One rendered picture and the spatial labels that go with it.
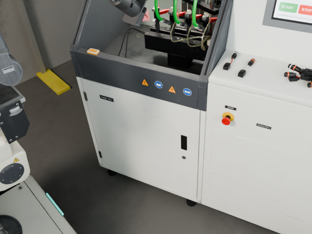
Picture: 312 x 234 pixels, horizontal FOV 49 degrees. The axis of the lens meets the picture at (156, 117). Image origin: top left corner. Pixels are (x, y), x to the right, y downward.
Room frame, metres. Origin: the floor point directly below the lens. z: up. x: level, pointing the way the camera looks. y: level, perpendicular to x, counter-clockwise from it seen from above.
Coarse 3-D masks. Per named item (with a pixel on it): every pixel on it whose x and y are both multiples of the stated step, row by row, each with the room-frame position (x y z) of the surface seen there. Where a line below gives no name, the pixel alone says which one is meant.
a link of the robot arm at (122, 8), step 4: (112, 0) 1.08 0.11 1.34; (116, 0) 1.08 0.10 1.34; (120, 0) 1.07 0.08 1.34; (124, 0) 1.08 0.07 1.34; (128, 0) 1.09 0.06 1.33; (112, 4) 1.08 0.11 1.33; (116, 4) 1.07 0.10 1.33; (120, 4) 1.07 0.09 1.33; (124, 4) 1.08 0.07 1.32; (128, 4) 1.09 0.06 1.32; (120, 8) 1.09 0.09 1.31; (124, 8) 1.09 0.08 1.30
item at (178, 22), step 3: (174, 0) 1.30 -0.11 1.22; (198, 0) 1.52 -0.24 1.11; (174, 3) 1.30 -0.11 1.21; (174, 6) 1.29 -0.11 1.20; (174, 9) 1.29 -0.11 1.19; (174, 12) 1.29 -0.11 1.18; (174, 15) 1.29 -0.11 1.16; (174, 18) 1.30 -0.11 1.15; (177, 21) 1.31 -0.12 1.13; (180, 21) 1.33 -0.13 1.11; (177, 24) 1.33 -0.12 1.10; (180, 24) 1.33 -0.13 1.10; (183, 24) 1.36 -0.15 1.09; (186, 24) 1.39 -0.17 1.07; (186, 27) 1.39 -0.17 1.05
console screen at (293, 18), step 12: (276, 0) 1.26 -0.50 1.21; (288, 0) 1.24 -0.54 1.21; (300, 0) 1.22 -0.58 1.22; (276, 12) 1.25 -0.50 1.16; (288, 12) 1.23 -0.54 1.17; (300, 12) 1.21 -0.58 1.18; (264, 24) 1.26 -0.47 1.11; (276, 24) 1.23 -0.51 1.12; (288, 24) 1.21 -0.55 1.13; (300, 24) 1.19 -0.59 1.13
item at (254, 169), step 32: (256, 0) 1.30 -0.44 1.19; (256, 32) 1.26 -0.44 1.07; (288, 32) 1.21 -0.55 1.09; (224, 96) 1.07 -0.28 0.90; (256, 96) 1.01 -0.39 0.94; (224, 128) 1.07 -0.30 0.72; (256, 128) 1.00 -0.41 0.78; (288, 128) 0.94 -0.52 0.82; (224, 160) 1.06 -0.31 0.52; (256, 160) 0.98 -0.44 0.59; (288, 160) 0.92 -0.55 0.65; (224, 192) 1.05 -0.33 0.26; (256, 192) 0.97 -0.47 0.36; (288, 192) 0.90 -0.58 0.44; (256, 224) 0.95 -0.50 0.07; (288, 224) 0.88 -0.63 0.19
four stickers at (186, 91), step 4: (144, 80) 1.25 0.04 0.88; (148, 80) 1.24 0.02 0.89; (144, 84) 1.25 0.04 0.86; (148, 84) 1.24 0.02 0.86; (156, 84) 1.22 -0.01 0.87; (160, 84) 1.21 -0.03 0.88; (168, 84) 1.20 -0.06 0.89; (160, 88) 1.21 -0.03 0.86; (168, 88) 1.20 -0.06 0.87; (172, 88) 1.19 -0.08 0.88; (184, 88) 1.16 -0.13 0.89; (172, 92) 1.19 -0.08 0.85; (184, 92) 1.16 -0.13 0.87; (188, 92) 1.15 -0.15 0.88
